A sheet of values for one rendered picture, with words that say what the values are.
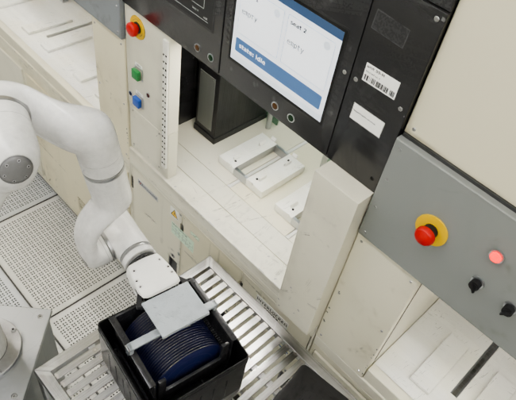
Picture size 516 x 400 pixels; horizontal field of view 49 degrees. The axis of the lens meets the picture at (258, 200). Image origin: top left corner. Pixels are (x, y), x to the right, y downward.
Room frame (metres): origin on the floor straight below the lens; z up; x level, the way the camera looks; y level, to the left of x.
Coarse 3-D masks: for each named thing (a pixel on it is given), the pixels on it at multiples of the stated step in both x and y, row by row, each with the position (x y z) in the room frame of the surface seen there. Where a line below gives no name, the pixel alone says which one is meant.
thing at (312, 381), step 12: (300, 372) 0.69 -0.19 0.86; (312, 372) 0.69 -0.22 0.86; (288, 384) 0.65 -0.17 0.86; (300, 384) 0.65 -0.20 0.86; (312, 384) 0.66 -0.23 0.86; (324, 384) 0.67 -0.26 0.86; (276, 396) 0.61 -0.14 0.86; (288, 396) 0.62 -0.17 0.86; (300, 396) 0.62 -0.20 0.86; (312, 396) 0.63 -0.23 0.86; (324, 396) 0.64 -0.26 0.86; (336, 396) 0.64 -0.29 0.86
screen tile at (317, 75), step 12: (288, 24) 1.01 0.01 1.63; (300, 24) 1.00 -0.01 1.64; (288, 36) 1.01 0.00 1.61; (300, 36) 0.99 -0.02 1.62; (312, 36) 0.97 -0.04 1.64; (324, 36) 0.96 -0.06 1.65; (288, 48) 1.01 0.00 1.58; (312, 48) 0.97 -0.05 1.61; (288, 60) 1.00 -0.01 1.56; (300, 60) 0.98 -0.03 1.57; (324, 60) 0.95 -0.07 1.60; (300, 72) 0.98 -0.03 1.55; (312, 72) 0.96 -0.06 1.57; (324, 72) 0.95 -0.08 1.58; (324, 84) 0.94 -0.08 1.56
